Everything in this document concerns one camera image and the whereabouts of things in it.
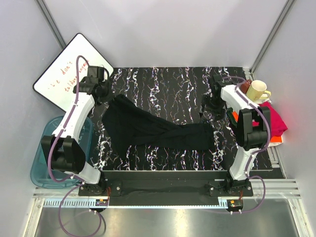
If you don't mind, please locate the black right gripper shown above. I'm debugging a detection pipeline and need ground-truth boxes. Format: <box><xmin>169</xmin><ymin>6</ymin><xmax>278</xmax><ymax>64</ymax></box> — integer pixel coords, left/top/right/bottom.
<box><xmin>198</xmin><ymin>95</ymin><xmax>226</xmax><ymax>122</ymax></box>

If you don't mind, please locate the black t-shirt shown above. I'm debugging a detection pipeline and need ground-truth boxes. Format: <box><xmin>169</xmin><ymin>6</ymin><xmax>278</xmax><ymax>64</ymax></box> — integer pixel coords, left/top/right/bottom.
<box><xmin>102</xmin><ymin>94</ymin><xmax>215</xmax><ymax>158</ymax></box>

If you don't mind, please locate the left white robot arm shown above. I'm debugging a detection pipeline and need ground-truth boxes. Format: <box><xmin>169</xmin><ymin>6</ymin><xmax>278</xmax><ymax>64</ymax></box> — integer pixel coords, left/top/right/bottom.
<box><xmin>41</xmin><ymin>66</ymin><xmax>112</xmax><ymax>196</ymax></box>

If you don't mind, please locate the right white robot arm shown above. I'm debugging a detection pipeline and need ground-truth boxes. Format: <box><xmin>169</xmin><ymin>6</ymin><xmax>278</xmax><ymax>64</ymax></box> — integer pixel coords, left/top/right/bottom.
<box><xmin>201</xmin><ymin>75</ymin><xmax>271</xmax><ymax>196</ymax></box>

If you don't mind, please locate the dark green folded t-shirt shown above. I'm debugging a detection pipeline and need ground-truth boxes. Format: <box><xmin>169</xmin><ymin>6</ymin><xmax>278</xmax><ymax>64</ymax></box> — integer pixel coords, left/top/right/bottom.
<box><xmin>226</xmin><ymin>110</ymin><xmax>237</xmax><ymax>125</ymax></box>

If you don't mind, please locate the brown small cup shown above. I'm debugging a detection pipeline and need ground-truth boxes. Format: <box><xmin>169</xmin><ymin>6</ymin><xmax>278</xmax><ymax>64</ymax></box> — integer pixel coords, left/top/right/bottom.
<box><xmin>239</xmin><ymin>79</ymin><xmax>252</xmax><ymax>94</ymax></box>

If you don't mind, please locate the white dry-erase board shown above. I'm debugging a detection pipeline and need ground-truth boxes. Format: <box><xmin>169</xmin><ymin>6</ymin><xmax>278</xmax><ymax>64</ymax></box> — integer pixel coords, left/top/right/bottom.
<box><xmin>33</xmin><ymin>33</ymin><xmax>114</xmax><ymax>111</ymax></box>

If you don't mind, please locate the yellow ceramic mug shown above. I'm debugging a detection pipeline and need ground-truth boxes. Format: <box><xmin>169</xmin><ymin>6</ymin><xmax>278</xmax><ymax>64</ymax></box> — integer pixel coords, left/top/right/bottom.
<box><xmin>246</xmin><ymin>80</ymin><xmax>271</xmax><ymax>102</ymax></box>

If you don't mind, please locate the magenta folded t-shirt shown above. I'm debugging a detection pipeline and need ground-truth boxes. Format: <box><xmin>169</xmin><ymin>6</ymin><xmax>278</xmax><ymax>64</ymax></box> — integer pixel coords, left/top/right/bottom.
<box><xmin>260</xmin><ymin>102</ymin><xmax>288</xmax><ymax>138</ymax></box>

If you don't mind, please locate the orange folded t-shirt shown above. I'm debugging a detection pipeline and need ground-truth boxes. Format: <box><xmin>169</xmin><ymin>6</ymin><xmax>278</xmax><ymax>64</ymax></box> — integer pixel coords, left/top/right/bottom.
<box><xmin>232</xmin><ymin>111</ymin><xmax>283</xmax><ymax>147</ymax></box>

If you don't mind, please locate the right orange connector box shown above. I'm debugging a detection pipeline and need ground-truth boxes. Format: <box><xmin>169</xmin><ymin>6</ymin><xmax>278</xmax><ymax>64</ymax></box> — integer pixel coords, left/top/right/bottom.
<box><xmin>229</xmin><ymin>199</ymin><xmax>243</xmax><ymax>208</ymax></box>

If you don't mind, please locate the orange connector box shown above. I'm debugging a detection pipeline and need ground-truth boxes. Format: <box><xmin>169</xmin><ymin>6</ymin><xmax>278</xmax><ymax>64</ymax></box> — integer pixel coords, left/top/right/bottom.
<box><xmin>229</xmin><ymin>199</ymin><xmax>243</xmax><ymax>208</ymax></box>
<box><xmin>95</xmin><ymin>199</ymin><xmax>109</xmax><ymax>206</ymax></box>

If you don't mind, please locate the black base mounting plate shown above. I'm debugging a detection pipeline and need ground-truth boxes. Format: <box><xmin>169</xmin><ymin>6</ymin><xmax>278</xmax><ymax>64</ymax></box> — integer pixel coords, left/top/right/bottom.
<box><xmin>78</xmin><ymin>170</ymin><xmax>254</xmax><ymax>207</ymax></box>

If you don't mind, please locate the teal translucent plastic bin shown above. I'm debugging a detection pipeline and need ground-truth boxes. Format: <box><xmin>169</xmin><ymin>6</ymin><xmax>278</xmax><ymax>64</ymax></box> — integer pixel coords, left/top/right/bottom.
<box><xmin>30</xmin><ymin>115</ymin><xmax>94</xmax><ymax>190</ymax></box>

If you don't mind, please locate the left orange connector box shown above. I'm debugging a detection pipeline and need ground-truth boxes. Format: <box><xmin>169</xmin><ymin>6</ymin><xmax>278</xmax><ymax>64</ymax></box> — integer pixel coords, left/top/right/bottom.
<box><xmin>95</xmin><ymin>199</ymin><xmax>109</xmax><ymax>206</ymax></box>

